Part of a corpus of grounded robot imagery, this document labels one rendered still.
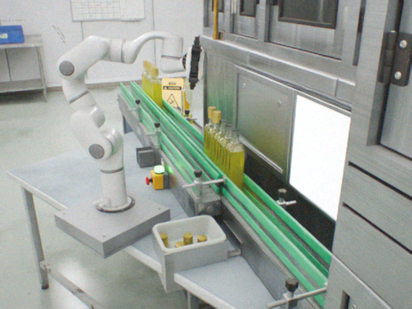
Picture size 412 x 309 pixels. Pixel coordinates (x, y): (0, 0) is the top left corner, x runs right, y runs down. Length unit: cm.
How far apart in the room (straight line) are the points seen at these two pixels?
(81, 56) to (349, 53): 86
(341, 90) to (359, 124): 61
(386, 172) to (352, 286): 20
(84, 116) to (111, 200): 36
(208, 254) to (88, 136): 59
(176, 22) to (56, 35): 202
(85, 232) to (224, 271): 51
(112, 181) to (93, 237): 24
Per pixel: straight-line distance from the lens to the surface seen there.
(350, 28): 118
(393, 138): 56
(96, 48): 148
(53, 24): 727
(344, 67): 120
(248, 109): 168
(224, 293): 133
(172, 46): 151
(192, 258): 140
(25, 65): 736
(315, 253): 123
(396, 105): 55
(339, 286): 69
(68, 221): 164
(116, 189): 164
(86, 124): 150
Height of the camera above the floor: 162
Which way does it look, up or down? 23 degrees down
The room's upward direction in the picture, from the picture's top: straight up
